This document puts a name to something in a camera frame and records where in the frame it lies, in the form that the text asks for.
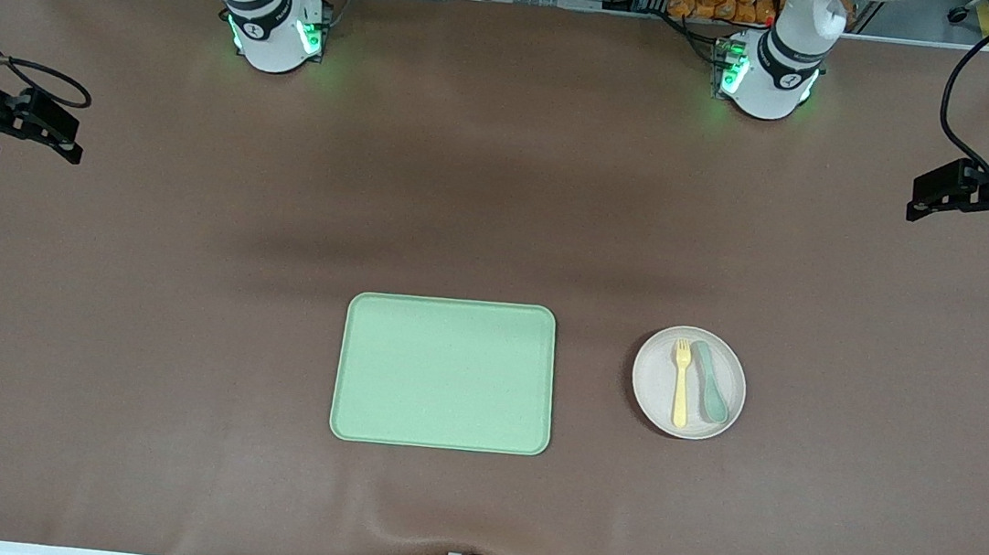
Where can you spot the yellow plastic fork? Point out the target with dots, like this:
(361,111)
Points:
(681,394)

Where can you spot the small box with green light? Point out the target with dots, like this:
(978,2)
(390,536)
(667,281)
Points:
(726,67)

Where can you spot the teal plastic spoon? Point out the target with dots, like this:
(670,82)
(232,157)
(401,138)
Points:
(712,392)

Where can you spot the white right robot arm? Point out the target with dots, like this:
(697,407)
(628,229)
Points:
(271,43)

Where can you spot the mint green rectangular tray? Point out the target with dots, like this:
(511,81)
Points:
(446,374)

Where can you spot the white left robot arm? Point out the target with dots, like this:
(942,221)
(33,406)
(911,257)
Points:
(776,87)

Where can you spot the beige round plate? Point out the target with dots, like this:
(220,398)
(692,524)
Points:
(657,396)

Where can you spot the brown table mat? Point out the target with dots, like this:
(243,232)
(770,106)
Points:
(502,205)

